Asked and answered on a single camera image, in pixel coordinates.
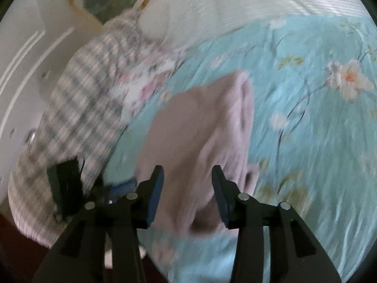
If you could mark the light blue floral bedsheet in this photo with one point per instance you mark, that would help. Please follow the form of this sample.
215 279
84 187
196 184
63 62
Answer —
309 141

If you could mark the pink knit sweater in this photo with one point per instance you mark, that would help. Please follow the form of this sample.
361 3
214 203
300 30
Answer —
191 138

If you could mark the white floral cloth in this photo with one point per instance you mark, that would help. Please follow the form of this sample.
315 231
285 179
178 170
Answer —
141 85

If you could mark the plaid blanket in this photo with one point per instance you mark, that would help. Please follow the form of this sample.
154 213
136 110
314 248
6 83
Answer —
76 109

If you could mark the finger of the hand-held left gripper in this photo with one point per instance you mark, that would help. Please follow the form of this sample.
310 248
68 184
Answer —
122 189

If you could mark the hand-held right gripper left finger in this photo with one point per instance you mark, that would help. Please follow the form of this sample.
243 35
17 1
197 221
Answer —
154 196

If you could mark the white panelled door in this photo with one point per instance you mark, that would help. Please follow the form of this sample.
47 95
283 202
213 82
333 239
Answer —
23 64

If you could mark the white striped quilt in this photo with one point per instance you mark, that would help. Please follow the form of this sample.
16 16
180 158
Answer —
235 3

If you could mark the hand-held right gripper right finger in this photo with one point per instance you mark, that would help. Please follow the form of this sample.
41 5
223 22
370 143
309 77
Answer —
221 196

